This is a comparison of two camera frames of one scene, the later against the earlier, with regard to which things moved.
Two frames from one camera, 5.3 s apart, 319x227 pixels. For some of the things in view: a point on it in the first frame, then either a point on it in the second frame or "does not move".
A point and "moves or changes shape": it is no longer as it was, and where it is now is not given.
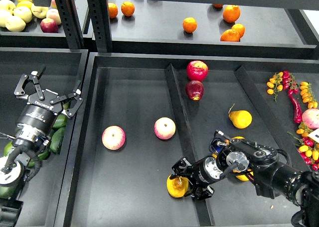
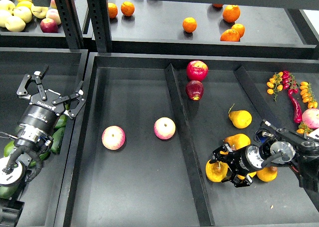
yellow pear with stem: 178,186 moves or changes shape
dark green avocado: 7,192 does not move
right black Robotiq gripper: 201,172 to 248,159
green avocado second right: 60,121 does not move
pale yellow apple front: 15,24 does not move
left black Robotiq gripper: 37,120 does not move
